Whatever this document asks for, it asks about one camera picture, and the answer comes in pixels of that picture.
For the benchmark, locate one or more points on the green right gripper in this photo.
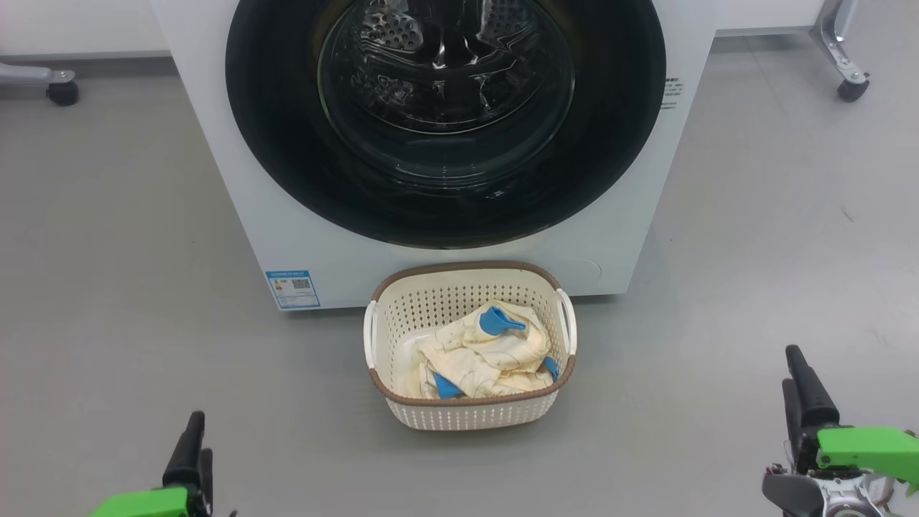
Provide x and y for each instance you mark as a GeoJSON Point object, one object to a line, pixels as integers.
{"type": "Point", "coordinates": [869, 449]}

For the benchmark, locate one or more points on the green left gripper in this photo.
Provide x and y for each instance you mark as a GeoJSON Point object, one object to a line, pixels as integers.
{"type": "Point", "coordinates": [151, 502]}

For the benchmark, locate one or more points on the metal leg with black caster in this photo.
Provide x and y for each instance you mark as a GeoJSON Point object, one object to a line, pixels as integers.
{"type": "Point", "coordinates": [836, 43]}
{"type": "Point", "coordinates": [43, 75]}

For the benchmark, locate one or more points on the blue energy label sticker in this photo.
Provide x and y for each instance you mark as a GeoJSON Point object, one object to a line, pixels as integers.
{"type": "Point", "coordinates": [293, 289]}

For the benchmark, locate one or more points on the cream perforated laundry basket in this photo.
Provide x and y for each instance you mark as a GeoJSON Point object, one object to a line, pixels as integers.
{"type": "Point", "coordinates": [467, 416]}

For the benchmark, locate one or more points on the washing machine door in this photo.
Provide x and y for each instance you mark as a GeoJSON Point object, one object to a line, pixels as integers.
{"type": "Point", "coordinates": [287, 158]}

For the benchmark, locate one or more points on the white front-load washing machine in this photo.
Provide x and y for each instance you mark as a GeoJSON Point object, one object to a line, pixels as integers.
{"type": "Point", "coordinates": [215, 179]}

